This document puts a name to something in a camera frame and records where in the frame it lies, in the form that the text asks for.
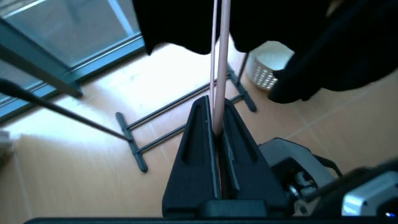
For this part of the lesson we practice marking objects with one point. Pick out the window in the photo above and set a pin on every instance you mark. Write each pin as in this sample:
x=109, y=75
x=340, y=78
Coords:
x=31, y=62

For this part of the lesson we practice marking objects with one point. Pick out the black clothes rack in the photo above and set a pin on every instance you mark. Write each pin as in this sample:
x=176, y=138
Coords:
x=136, y=155

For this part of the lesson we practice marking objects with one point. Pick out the pink clothes hanger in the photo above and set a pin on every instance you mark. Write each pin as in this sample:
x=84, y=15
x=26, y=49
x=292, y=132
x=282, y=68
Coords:
x=221, y=77

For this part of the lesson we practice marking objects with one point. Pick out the white laundry basket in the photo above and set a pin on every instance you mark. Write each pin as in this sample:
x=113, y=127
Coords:
x=273, y=60

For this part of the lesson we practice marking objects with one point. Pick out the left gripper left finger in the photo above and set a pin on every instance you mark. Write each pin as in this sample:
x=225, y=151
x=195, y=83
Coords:
x=186, y=186

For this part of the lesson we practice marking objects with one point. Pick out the black trousers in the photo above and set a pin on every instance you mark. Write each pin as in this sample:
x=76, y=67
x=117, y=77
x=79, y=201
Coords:
x=180, y=25

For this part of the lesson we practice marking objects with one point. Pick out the black short-sleeved shirt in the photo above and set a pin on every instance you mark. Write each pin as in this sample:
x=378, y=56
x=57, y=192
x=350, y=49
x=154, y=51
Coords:
x=342, y=46

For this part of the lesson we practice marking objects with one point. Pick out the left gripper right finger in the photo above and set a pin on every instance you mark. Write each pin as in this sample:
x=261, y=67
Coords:
x=258, y=186

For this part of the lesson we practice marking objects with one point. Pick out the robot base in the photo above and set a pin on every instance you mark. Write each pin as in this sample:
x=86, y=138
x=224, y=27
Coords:
x=295, y=152

